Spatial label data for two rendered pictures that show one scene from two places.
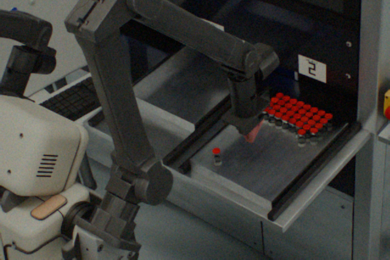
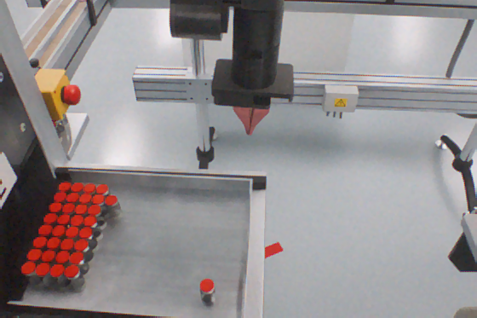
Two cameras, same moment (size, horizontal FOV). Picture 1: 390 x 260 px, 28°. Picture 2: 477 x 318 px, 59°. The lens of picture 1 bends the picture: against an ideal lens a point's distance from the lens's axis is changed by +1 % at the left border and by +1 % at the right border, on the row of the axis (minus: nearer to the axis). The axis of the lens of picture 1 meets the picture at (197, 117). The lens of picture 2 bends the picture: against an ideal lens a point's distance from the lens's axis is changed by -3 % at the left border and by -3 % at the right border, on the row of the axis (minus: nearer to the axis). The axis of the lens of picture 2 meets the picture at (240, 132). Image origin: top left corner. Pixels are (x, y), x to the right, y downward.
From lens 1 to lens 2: 181 cm
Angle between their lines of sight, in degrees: 86
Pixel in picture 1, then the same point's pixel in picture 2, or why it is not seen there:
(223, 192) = (257, 258)
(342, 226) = not seen: hidden behind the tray
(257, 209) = (259, 205)
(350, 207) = not seen: hidden behind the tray
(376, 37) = (10, 24)
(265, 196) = (232, 207)
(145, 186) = not seen: outside the picture
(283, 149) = (136, 231)
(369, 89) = (40, 110)
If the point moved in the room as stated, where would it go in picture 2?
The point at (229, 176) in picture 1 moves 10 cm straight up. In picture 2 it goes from (227, 267) to (225, 231)
